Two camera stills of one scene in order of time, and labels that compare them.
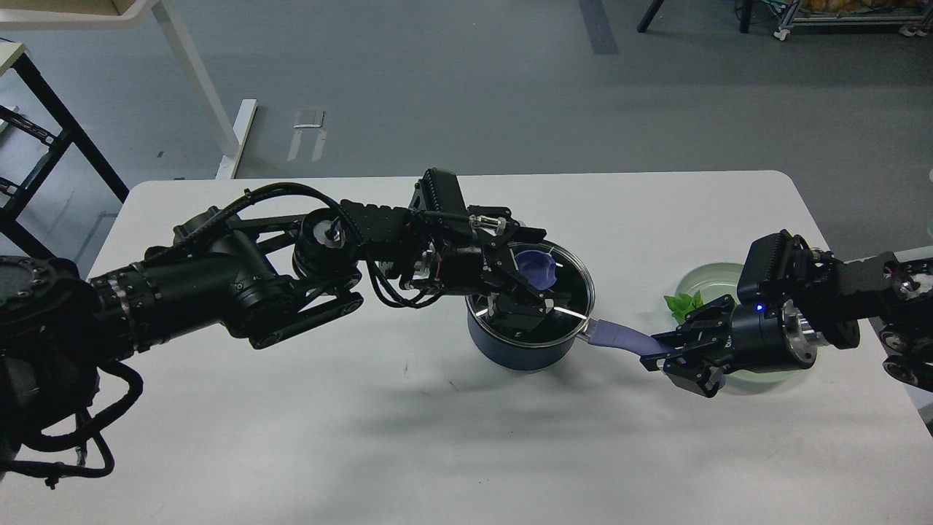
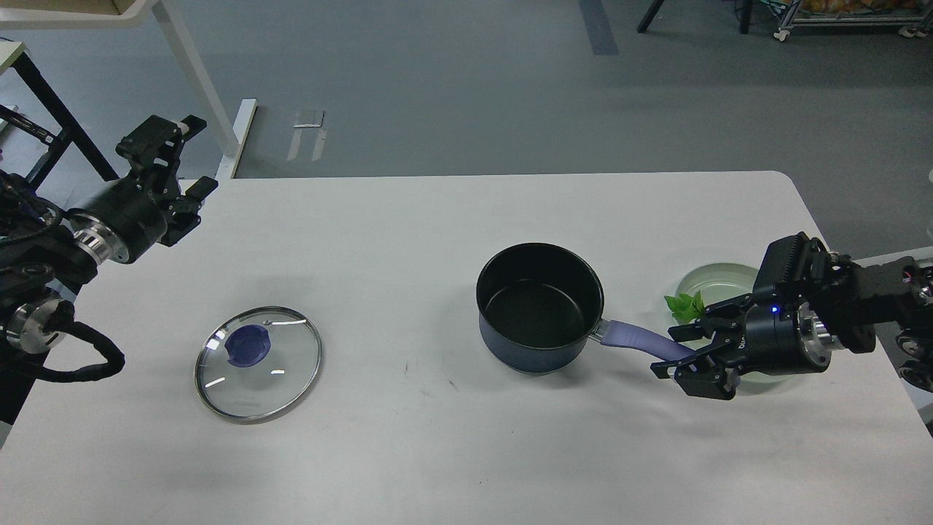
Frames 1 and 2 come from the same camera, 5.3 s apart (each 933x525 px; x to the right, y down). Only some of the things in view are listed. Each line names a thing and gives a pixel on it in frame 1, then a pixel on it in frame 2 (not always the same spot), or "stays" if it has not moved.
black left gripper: x=482 y=266 -> x=128 y=217
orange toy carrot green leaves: x=682 y=304 stays
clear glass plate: x=713 y=282 stays
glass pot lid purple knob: x=550 y=267 -> x=247 y=344
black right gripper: x=763 y=339 stays
